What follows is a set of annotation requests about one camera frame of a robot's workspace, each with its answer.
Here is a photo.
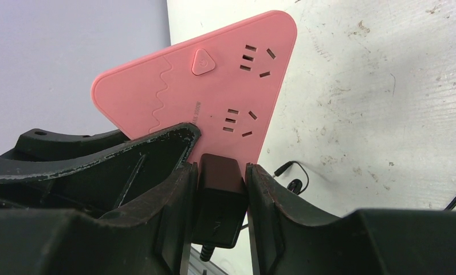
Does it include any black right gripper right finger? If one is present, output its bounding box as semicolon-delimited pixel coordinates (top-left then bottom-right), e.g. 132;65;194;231
245;164;456;274

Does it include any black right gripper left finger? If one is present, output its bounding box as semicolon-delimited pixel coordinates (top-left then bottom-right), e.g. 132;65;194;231
0;164;198;274

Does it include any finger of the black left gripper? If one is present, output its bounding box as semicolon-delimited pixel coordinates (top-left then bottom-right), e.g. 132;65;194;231
0;123;201;209
0;128;129;162

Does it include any black TP-Link adapter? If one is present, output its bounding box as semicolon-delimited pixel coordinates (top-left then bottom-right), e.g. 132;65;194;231
192;154;249;262

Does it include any pink triangular power strip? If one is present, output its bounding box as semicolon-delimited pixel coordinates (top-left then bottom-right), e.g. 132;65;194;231
91;10;297;171

